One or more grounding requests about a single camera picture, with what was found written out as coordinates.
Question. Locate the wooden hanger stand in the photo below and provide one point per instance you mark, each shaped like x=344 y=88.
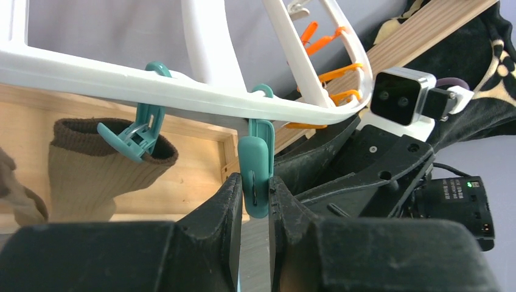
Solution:
x=334 y=76

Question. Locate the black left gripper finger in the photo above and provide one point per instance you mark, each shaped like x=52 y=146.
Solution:
x=198 y=253

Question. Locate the teal clothes peg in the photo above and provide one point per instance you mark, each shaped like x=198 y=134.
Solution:
x=256 y=162
x=140 y=137

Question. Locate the black floral plush blanket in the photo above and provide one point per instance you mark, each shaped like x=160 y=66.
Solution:
x=481 y=54

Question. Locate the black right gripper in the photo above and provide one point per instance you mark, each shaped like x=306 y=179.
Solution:
x=370 y=175

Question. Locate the white plastic sock hanger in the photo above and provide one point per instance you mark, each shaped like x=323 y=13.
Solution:
x=218 y=86

